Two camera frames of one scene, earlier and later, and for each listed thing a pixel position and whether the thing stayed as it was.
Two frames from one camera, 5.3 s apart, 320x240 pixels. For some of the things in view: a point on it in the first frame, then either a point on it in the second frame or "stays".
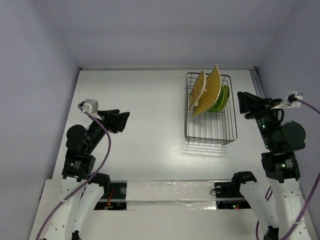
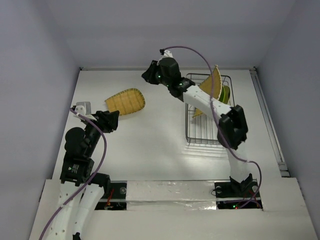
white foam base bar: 166,195 stays
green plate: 226,97 stays
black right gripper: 256,108 -> 152,73
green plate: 219,101 stays
